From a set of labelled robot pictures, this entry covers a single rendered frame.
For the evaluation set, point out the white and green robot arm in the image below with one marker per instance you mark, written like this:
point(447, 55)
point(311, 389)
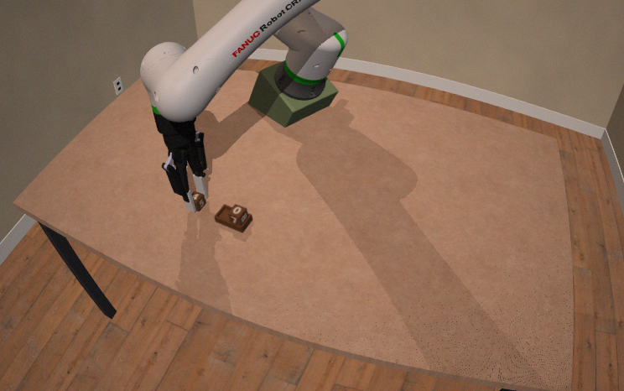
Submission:
point(182, 82)

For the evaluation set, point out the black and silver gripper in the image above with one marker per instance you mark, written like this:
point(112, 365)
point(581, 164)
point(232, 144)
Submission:
point(181, 149)

